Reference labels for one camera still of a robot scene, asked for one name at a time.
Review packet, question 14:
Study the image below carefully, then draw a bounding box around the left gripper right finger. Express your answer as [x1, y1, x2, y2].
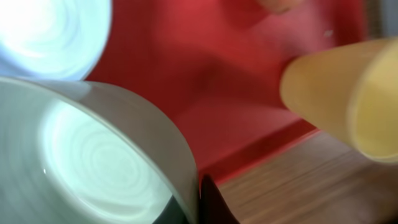
[198, 175, 239, 224]

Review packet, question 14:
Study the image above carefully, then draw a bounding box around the yellow plastic cup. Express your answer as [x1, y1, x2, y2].
[280, 37, 397, 163]

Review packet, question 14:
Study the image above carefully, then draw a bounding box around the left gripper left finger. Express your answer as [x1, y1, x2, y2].
[152, 196, 188, 224]

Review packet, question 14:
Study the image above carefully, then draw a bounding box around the light blue bowl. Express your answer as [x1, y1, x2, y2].
[1, 0, 113, 80]

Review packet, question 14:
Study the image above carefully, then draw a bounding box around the mint green bowl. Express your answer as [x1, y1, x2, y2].
[1, 77, 198, 224]

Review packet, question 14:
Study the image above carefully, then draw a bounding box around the red serving tray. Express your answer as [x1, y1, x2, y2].
[89, 0, 366, 182]

